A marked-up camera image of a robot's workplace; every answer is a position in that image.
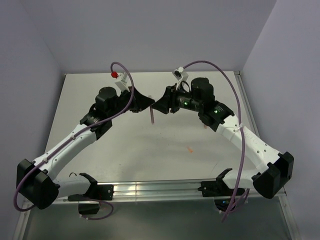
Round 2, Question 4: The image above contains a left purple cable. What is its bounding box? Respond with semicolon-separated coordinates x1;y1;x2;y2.
12;61;135;221

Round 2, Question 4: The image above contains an aluminium front rail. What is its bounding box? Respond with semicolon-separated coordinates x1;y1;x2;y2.
14;176;287;205

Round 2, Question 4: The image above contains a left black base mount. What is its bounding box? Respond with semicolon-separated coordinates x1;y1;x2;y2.
67;184;114;220

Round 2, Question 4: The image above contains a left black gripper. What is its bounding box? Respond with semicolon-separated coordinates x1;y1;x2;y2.
107;85;155;120

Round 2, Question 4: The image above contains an aluminium right side rail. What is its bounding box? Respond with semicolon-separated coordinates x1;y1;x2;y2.
233;71;260;137

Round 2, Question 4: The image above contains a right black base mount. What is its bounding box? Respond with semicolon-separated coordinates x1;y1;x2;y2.
197;179;233;212

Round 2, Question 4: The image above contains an aluminium rail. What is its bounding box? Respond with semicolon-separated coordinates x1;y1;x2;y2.
233;71;260;137
14;176;287;205

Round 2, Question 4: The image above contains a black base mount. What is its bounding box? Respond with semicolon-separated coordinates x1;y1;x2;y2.
67;184;114;220
197;179;233;212

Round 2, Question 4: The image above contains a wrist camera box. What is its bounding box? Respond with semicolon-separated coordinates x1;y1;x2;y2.
115;72;130;92
172;66;189;91

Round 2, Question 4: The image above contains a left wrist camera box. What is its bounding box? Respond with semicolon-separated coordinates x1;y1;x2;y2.
115;72;130;92

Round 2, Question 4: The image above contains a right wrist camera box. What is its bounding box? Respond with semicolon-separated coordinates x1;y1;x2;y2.
172;66;189;91

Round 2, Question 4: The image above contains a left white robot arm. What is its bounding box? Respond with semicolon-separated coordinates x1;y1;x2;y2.
13;86;155;212

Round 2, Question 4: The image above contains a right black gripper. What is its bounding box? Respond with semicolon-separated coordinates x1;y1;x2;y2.
151;82;203;114

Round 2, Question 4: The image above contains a red highlighter pen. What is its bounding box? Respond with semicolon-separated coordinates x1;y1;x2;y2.
149;106;155;125

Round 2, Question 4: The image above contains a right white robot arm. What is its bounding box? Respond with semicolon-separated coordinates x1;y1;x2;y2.
152;77;294;199

